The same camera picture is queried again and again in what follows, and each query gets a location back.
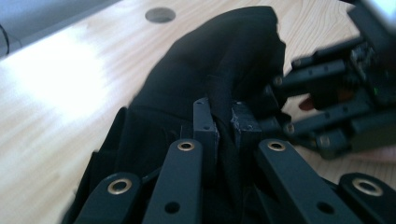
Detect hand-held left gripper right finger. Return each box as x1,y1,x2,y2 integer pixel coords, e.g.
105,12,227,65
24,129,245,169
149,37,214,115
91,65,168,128
231,101,262,153

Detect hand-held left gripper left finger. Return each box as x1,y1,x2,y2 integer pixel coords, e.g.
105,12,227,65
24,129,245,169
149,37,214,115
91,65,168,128
192,97,220,185

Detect black pants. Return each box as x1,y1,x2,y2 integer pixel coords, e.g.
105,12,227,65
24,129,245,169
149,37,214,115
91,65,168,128
62,5,288,224

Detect grey round table grommet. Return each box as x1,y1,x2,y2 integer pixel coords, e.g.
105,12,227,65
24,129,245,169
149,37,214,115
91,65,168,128
144,7,177,24

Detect black hanging cable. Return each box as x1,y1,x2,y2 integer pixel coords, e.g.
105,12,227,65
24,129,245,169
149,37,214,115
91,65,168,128
0,23,10,58

